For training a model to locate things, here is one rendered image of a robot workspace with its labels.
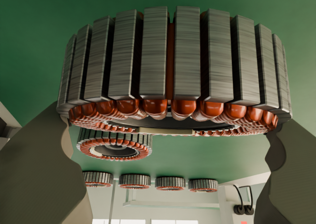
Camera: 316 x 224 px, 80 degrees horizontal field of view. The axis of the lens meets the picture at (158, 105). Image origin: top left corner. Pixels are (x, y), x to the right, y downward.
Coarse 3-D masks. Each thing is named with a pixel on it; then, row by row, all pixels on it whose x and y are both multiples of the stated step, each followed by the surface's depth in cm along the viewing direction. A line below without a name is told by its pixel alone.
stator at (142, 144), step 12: (84, 132) 26; (96, 132) 25; (108, 132) 24; (84, 144) 26; (96, 144) 25; (108, 144) 25; (120, 144) 25; (132, 144) 25; (144, 144) 26; (96, 156) 31; (108, 156) 32; (120, 156) 32; (132, 156) 31; (144, 156) 30
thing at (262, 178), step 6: (0, 102) 24; (0, 108) 25; (6, 108) 25; (0, 114) 27; (6, 114) 27; (6, 120) 29; (12, 120) 29; (12, 126) 30; (18, 126) 30; (264, 174) 61; (234, 180) 72; (240, 180) 72; (246, 180) 72; (252, 180) 72; (258, 180) 72; (264, 180) 71
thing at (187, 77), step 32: (96, 32) 6; (128, 32) 6; (160, 32) 6; (192, 32) 5; (224, 32) 6; (256, 32) 6; (64, 64) 8; (96, 64) 6; (128, 64) 5; (160, 64) 5; (192, 64) 5; (224, 64) 5; (256, 64) 6; (64, 96) 7; (96, 96) 6; (128, 96) 5; (160, 96) 5; (192, 96) 5; (224, 96) 5; (256, 96) 6; (288, 96) 7; (96, 128) 11; (128, 128) 13; (160, 128) 14; (192, 128) 13; (224, 128) 11; (256, 128) 8
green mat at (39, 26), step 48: (0, 0) 12; (48, 0) 12; (96, 0) 12; (144, 0) 12; (192, 0) 12; (240, 0) 12; (288, 0) 12; (0, 48) 16; (48, 48) 16; (288, 48) 15; (0, 96) 22; (48, 96) 22; (192, 144) 36; (240, 144) 36
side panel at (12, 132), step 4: (8, 128) 30; (12, 128) 31; (16, 128) 31; (20, 128) 31; (4, 132) 30; (8, 132) 30; (12, 132) 31; (16, 132) 30; (0, 136) 29; (4, 136) 30; (8, 136) 30; (12, 136) 30
